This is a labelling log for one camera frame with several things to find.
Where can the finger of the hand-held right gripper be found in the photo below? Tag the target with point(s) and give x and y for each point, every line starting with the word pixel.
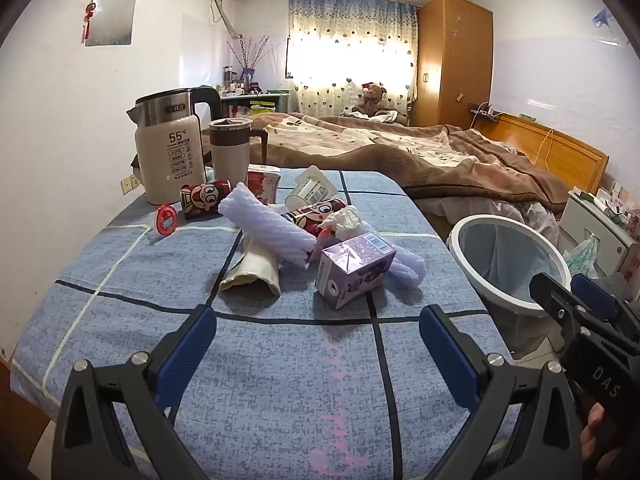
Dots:
pixel 595 296
pixel 565 307

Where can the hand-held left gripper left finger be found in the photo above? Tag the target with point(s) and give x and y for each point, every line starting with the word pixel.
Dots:
pixel 187 355

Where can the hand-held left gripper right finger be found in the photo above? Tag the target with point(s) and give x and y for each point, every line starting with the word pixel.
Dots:
pixel 447 355

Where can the white round trash bin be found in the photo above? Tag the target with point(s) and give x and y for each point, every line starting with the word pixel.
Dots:
pixel 520 305

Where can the white paper cup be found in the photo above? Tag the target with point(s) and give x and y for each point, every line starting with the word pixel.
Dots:
pixel 252 270

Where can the purple drink carton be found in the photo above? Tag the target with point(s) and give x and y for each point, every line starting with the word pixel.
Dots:
pixel 352 270

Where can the red cartoon drink can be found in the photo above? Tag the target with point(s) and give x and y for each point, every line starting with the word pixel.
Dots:
pixel 205 200
pixel 312 215

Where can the white tissue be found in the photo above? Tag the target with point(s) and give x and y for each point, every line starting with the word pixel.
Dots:
pixel 342 220

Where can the red white milk carton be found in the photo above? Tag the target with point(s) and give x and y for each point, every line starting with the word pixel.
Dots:
pixel 262 182

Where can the white yogurt cup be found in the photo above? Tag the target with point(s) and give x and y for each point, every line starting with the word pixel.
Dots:
pixel 312 190

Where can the person's right hand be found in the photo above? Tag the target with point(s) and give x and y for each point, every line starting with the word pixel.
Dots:
pixel 592 430

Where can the green printed plastic bag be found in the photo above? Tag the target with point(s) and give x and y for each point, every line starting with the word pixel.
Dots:
pixel 582 260

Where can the white nightstand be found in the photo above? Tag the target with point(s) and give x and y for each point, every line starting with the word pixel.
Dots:
pixel 595 235

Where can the translucent plastic bin liner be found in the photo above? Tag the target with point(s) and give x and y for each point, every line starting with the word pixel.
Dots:
pixel 500 255

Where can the pile of small boxes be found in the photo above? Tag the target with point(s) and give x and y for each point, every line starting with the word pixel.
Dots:
pixel 620 207

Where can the blue checked tablecloth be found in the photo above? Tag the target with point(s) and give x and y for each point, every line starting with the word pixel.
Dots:
pixel 280 385

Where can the light bed sheet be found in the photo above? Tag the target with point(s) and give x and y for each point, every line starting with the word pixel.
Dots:
pixel 490 210

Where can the wooden bed headboard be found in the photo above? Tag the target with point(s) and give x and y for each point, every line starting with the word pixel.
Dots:
pixel 565 152

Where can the beige steel electric kettle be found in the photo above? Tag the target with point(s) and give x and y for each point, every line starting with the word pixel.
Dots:
pixel 170 160

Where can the beige brown lidded mug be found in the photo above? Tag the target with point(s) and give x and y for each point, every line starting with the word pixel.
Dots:
pixel 230 155

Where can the brown patterned blanket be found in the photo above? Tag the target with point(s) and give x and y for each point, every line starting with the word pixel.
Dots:
pixel 400 155

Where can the small shelf with power strip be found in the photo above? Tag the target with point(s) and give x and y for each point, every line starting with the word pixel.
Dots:
pixel 485 110

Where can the cluttered desk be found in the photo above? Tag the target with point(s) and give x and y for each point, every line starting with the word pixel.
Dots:
pixel 260 102

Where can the brown teddy bear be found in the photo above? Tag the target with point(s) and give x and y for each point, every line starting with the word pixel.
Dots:
pixel 372 97

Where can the wooden wardrobe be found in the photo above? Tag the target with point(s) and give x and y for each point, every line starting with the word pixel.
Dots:
pixel 450 60

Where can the vase of bare branches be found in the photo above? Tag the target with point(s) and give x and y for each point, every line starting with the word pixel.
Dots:
pixel 247 57

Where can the air conditioner pipe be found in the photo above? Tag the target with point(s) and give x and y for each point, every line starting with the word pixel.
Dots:
pixel 225 15

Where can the blue cream dotted curtain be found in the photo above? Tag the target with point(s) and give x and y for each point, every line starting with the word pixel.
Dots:
pixel 350 25

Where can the red hanging ornament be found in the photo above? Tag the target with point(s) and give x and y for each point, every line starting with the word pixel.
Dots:
pixel 89 22

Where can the yellowed wall outlet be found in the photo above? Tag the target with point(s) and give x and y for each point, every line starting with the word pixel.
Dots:
pixel 130 184

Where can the silver wall sheet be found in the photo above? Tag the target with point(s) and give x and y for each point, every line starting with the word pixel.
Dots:
pixel 112 17

